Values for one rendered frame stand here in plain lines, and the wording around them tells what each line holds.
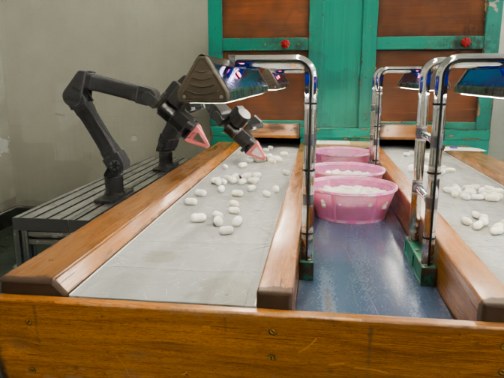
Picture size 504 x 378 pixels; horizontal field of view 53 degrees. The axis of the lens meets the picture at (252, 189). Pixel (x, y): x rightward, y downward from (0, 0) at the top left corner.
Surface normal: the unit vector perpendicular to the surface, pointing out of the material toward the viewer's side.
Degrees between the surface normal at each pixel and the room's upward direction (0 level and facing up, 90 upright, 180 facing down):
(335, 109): 90
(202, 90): 90
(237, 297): 0
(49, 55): 90
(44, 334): 90
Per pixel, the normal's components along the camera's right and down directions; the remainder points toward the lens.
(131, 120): -0.14, 0.22
